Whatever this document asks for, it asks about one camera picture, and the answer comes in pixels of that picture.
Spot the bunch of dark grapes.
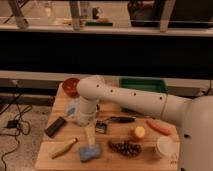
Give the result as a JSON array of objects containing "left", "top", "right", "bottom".
[{"left": 108, "top": 141, "right": 142, "bottom": 158}]

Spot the black power cable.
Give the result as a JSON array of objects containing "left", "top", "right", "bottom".
[{"left": 0, "top": 93, "right": 34, "bottom": 171}]

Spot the wooden cutting board table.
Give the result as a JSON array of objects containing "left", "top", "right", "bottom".
[{"left": 35, "top": 81, "right": 183, "bottom": 171}]

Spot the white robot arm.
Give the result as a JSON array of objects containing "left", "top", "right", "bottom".
[{"left": 74, "top": 75, "right": 213, "bottom": 171}]

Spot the orange carrot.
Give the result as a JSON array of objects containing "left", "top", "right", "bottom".
[{"left": 146, "top": 120, "right": 171, "bottom": 136}]

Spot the black power adapter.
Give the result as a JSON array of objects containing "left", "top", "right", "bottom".
[{"left": 7, "top": 120, "right": 19, "bottom": 129}]

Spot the black handled tool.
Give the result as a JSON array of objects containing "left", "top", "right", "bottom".
[{"left": 103, "top": 116, "right": 135, "bottom": 123}]

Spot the white lidded container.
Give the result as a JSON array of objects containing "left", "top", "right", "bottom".
[{"left": 154, "top": 136, "right": 176, "bottom": 158}]

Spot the blue sponge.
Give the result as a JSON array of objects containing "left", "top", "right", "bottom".
[{"left": 79, "top": 144, "right": 101, "bottom": 162}]

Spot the green plastic tray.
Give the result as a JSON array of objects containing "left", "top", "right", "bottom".
[{"left": 119, "top": 77, "right": 168, "bottom": 94}]

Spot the small black square object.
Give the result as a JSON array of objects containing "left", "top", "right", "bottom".
[{"left": 95, "top": 121, "right": 108, "bottom": 134}]

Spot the yellow orange fruit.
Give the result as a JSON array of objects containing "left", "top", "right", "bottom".
[{"left": 133, "top": 126, "right": 146, "bottom": 141}]

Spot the red bowl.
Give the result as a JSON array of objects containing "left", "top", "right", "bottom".
[{"left": 62, "top": 78, "right": 79, "bottom": 97}]

